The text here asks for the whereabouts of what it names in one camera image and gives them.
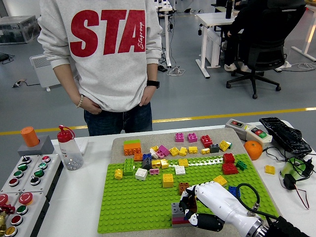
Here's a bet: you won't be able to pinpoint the person's left hand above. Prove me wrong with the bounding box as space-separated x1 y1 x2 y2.
139 86 157 107

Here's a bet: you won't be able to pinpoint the person's right hand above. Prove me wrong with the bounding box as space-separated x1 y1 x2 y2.
79 95 102 115

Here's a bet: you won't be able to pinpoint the white black-fingered right robot hand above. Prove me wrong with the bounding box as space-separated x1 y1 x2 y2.
178 181 263 235

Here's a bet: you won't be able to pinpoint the green studded baseplate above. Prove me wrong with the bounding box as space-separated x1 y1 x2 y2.
97 153 280 235

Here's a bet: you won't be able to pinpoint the yellow and white brick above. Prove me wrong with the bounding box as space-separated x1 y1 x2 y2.
212 175 228 187

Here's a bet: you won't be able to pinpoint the wide red brick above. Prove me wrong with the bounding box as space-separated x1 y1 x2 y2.
221 162 239 176

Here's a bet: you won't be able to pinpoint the grey studded brick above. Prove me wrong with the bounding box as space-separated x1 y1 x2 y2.
171 202 185 215

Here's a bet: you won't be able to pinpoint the tall yellow brick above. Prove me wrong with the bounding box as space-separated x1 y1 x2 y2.
162 173 174 189

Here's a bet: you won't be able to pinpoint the large orange brick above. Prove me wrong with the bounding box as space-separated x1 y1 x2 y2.
123 143 143 157

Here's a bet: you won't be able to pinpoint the magenta sloped brick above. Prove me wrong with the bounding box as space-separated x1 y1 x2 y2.
158 144 171 157

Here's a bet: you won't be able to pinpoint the dark grey sloped brick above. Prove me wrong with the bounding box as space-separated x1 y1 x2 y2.
141 158 153 171

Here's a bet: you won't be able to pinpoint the tall lime green brick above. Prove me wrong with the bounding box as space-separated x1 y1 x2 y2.
123 158 135 177

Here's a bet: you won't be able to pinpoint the white floor adapter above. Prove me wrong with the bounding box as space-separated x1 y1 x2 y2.
168 66 186 77

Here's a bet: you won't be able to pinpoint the person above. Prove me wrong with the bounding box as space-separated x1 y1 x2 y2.
223 0 307 73
37 0 164 137

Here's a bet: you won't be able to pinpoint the clear bottle red cap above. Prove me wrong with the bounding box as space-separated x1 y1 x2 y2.
57 124 84 171

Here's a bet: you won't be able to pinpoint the white desk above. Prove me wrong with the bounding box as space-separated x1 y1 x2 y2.
195 12 252 79
291 2 316 62
157 4 177 67

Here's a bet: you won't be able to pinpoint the grey block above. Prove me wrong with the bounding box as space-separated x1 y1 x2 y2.
17 134 55 157

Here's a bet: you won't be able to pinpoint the white panel heater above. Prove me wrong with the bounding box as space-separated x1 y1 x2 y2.
29 54 61 92

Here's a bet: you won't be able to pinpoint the orange fruit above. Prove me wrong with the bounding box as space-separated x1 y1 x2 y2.
243 140 263 161

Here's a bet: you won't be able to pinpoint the orange cylinder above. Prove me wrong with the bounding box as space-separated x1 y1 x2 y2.
20 126 41 148

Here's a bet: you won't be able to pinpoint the small black module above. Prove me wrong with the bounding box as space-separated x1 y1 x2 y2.
283 173 297 191

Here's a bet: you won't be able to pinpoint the green tape roll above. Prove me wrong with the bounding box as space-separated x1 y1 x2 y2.
281 157 307 180

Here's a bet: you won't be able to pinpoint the floor socket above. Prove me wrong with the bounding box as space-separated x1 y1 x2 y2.
12 79 28 89

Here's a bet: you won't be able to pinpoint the grey station red black buttons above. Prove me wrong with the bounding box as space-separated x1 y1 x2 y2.
225 118 250 141

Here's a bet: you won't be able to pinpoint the grey station red green buttons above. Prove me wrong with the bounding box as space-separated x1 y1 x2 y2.
243 124 273 150

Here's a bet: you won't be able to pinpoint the white ribbed panel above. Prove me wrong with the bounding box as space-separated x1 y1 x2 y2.
204 29 222 69

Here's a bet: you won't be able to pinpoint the white box with green buttons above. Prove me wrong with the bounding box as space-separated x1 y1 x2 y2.
0 155 41 194
21 154 64 198

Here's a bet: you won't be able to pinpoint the black plastic-wrapped device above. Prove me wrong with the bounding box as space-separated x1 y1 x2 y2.
259 116 313 158

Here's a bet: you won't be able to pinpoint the black power plug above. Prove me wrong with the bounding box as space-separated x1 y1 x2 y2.
300 158 316 177

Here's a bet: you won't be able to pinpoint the white box with mushroom button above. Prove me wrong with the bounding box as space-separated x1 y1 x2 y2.
0 192 21 218
4 191 51 237

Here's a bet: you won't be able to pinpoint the black bottle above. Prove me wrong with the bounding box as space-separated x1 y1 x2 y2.
225 0 234 20

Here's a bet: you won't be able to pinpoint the black office chair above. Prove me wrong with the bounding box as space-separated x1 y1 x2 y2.
225 2 307 100

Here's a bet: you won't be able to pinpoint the white power strip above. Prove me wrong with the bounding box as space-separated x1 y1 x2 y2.
275 60 293 73

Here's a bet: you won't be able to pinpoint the brass fitting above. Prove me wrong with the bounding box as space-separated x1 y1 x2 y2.
0 211 8 237

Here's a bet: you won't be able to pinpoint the white switch plate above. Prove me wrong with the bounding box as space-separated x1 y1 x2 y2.
73 137 89 156

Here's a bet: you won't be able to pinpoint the black cable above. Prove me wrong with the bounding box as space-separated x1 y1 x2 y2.
262 146 308 173

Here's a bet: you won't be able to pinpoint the red wire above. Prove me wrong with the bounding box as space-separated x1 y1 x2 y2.
295 184 310 210

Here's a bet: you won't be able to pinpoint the black floor cables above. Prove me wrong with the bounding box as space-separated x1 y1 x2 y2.
0 52 16 65

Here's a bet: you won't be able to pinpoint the red valve handle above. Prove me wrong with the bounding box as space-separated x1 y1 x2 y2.
0 203 16 215

